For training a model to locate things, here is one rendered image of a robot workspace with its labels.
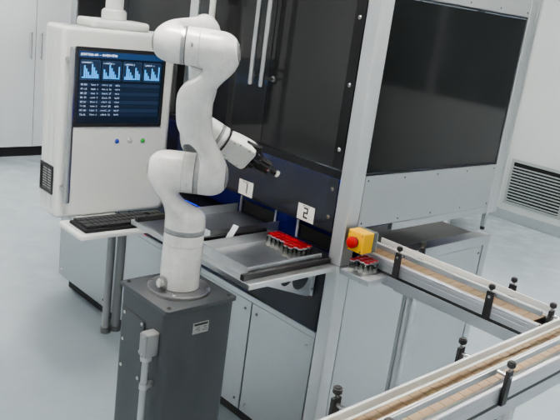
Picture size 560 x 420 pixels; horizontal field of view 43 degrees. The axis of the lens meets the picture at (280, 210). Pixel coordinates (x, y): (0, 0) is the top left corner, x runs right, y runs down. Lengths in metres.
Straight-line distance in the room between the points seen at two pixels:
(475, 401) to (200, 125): 0.99
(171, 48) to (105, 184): 1.25
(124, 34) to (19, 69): 4.35
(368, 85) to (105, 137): 1.14
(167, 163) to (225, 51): 0.39
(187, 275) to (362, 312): 0.83
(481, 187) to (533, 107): 4.16
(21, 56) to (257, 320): 4.86
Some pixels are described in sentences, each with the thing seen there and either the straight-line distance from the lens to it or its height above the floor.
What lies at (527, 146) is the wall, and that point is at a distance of 7.24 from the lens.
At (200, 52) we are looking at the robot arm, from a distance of 1.85.
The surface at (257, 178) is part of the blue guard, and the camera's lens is 2.75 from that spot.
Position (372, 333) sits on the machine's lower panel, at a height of 0.56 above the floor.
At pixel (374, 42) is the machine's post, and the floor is 1.65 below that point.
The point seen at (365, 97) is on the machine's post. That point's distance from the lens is 2.36.
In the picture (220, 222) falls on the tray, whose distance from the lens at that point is 2.80.
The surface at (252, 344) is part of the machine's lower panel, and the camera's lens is 2.91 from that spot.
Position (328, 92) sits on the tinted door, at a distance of 2.48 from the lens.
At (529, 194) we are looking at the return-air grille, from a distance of 7.24.
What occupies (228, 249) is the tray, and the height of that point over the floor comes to 0.88.
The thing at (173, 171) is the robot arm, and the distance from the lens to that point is 2.03.
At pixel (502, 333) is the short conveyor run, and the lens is 2.28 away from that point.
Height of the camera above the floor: 1.72
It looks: 16 degrees down
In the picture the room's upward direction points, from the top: 8 degrees clockwise
